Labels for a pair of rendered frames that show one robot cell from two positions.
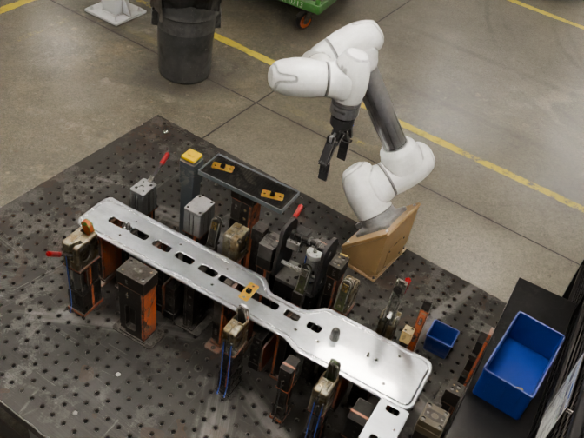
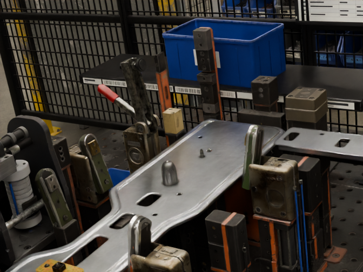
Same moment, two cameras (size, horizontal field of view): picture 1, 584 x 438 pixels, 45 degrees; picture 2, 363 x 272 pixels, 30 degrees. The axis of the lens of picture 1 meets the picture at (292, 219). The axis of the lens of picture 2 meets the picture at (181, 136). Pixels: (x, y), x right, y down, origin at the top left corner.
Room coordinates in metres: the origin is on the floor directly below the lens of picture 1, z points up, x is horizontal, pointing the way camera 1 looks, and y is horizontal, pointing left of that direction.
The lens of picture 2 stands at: (1.20, 1.01, 1.64)
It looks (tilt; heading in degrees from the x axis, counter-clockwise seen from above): 23 degrees down; 283
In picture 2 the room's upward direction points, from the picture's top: 8 degrees counter-clockwise
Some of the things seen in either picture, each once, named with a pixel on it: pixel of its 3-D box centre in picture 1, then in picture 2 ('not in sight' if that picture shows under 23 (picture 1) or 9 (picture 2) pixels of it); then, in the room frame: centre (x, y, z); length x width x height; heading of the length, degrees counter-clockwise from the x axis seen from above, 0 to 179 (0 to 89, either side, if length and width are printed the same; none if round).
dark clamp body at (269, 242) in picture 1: (267, 275); not in sight; (1.86, 0.06, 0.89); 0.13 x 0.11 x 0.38; 157
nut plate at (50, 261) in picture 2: (248, 290); (59, 268); (1.66, 0.10, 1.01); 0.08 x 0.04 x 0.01; 157
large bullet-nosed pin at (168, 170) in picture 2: (335, 334); (169, 174); (1.53, -0.21, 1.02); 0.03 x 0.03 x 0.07
